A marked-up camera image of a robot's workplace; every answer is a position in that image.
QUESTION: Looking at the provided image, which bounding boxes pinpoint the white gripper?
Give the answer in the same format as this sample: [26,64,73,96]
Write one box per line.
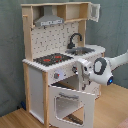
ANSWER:
[76,58,92,90]

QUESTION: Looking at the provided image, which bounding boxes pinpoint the white oven door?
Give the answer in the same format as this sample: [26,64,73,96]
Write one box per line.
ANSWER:
[49,86,95,128]

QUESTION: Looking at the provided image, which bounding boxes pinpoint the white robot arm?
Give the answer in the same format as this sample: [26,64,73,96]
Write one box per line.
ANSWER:
[76,51,128,85]

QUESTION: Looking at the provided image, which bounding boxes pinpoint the wooden toy kitchen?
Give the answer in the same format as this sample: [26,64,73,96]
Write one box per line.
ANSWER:
[22,2,105,128]

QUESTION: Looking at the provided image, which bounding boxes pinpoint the right red stove knob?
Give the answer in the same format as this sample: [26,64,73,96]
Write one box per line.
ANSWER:
[72,67,77,73]

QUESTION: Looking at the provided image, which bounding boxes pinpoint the red stove knob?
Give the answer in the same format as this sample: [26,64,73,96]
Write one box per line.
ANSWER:
[54,73,60,79]
[72,67,77,73]

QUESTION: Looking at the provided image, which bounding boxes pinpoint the grey toy sink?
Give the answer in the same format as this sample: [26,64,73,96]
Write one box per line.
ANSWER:
[65,47,95,55]

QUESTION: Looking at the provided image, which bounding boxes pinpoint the black toy faucet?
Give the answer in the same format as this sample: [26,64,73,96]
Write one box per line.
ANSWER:
[67,33,83,49]

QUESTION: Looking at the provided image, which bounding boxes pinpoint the left red stove knob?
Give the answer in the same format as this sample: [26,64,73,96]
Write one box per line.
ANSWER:
[54,73,60,79]

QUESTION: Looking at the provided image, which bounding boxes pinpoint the black stovetop red burners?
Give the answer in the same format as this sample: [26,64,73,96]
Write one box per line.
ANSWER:
[34,53,71,67]

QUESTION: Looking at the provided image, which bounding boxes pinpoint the white microwave door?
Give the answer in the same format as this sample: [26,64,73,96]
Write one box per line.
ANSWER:
[88,3,100,22]

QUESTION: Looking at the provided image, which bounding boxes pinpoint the grey range hood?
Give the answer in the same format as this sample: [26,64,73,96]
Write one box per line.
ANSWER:
[35,5,64,27]

